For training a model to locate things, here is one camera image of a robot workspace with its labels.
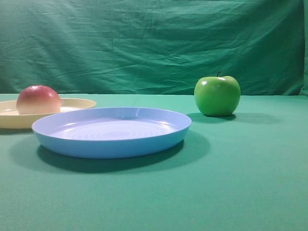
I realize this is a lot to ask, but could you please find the blue plastic plate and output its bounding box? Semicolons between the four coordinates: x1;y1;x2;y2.
32;107;192;159

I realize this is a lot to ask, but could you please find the green apple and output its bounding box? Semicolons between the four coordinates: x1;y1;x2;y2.
194;73;241;117

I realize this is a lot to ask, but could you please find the yellow plastic plate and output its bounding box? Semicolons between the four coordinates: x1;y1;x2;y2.
0;98;96;129

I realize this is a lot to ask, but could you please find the green table cloth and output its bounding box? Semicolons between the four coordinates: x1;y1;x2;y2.
0;94;308;231

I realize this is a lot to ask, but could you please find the red yellow bread bun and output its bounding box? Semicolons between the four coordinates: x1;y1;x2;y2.
16;85;62;115

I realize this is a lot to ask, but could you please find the green backdrop cloth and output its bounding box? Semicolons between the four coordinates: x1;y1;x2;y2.
0;0;308;95

